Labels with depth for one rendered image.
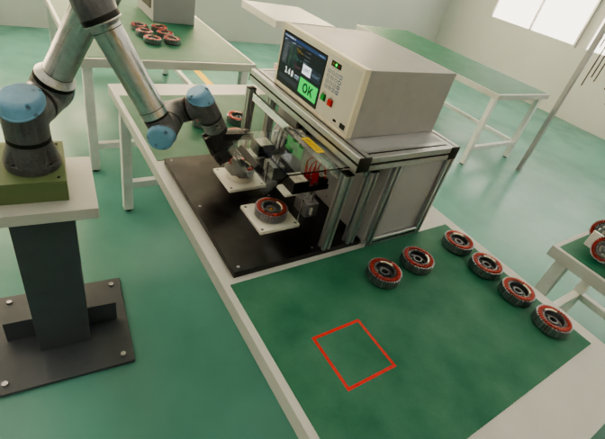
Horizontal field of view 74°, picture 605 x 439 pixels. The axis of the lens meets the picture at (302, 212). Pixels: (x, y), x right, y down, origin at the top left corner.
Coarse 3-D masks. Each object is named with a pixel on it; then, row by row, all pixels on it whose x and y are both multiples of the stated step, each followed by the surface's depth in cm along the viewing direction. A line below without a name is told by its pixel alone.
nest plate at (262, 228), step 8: (240, 208) 138; (248, 208) 137; (248, 216) 134; (256, 216) 134; (288, 216) 138; (256, 224) 131; (264, 224) 132; (272, 224) 133; (280, 224) 134; (288, 224) 135; (296, 224) 136; (264, 232) 129; (272, 232) 131
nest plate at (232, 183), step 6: (216, 168) 153; (222, 168) 154; (216, 174) 151; (222, 174) 151; (228, 174) 152; (222, 180) 147; (228, 180) 148; (234, 180) 149; (240, 180) 150; (246, 180) 151; (228, 186) 145; (234, 186) 146; (240, 186) 147; (246, 186) 147; (252, 186) 148; (234, 192) 145
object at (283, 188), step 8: (288, 176) 132; (296, 176) 133; (304, 176) 135; (320, 176) 142; (280, 184) 135; (288, 184) 133; (296, 184) 130; (304, 184) 132; (320, 184) 137; (328, 184) 138; (280, 192) 133; (288, 192) 132; (296, 192) 132; (304, 192) 134; (312, 192) 138; (312, 200) 140
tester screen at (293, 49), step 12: (288, 36) 133; (288, 48) 134; (300, 48) 129; (288, 60) 136; (300, 60) 130; (312, 60) 125; (324, 60) 120; (300, 72) 131; (288, 84) 138; (312, 84) 127
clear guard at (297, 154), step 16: (240, 144) 118; (256, 144) 115; (272, 144) 116; (288, 144) 119; (304, 144) 121; (320, 144) 123; (240, 160) 115; (256, 160) 112; (272, 160) 109; (288, 160) 111; (304, 160) 113; (320, 160) 115; (336, 160) 117; (256, 176) 109; (272, 176) 106
